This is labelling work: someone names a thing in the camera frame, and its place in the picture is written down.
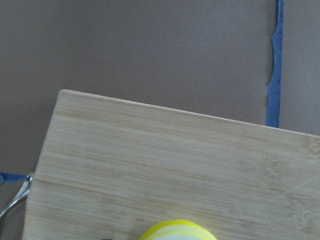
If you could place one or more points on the bamboo cutting board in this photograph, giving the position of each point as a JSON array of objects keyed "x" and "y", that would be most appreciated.
[{"x": 109, "y": 169}]

